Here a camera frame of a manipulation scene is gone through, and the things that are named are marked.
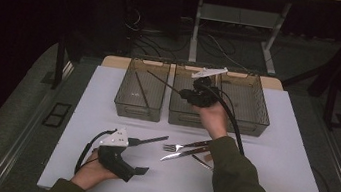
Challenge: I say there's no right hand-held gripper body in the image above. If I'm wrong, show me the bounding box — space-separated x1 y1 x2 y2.
186 62 230 111

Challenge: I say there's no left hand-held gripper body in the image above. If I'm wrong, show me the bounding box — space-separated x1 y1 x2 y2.
93 125 142 184

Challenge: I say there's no smoky translucent plastic bin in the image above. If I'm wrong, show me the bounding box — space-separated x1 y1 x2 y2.
111 55 172 124
166 62 223 131
212 69 277 139

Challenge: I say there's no wood-handled steel knife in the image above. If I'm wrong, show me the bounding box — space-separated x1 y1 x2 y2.
159 139 212 169

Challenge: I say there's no translucent orange plastic spoon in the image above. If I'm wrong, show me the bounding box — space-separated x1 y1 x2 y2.
201 152 215 166

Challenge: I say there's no person's right hand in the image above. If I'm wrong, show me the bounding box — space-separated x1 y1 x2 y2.
191 99 233 142

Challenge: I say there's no person's left hand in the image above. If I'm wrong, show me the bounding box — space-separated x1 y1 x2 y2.
69 145 122 192

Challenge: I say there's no black metal stand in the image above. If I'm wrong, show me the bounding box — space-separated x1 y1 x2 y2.
39 32 79 93
319 79 341 133

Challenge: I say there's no left hand-held gripper cable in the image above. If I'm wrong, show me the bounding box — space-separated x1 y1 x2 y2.
74 124 118 180

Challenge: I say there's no hand-held gripper cable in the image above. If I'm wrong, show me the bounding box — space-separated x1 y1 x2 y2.
185 81 254 157
74 124 118 180

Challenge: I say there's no wood-handled steel fork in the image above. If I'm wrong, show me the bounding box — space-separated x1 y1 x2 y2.
162 134 213 158

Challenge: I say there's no right hand-held gripper cable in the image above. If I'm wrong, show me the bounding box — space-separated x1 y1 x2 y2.
185 81 254 157

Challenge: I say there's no white floor cable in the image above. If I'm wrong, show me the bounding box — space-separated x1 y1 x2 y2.
202 34 255 73

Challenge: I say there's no black floor cable bundle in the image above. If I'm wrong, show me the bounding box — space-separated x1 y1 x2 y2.
118 5 247 71

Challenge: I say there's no white metal desk frame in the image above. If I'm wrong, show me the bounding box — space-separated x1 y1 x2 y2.
176 0 341 84

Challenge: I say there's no black rectangular floor frame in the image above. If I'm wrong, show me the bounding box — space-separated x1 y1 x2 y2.
41 100 73 130

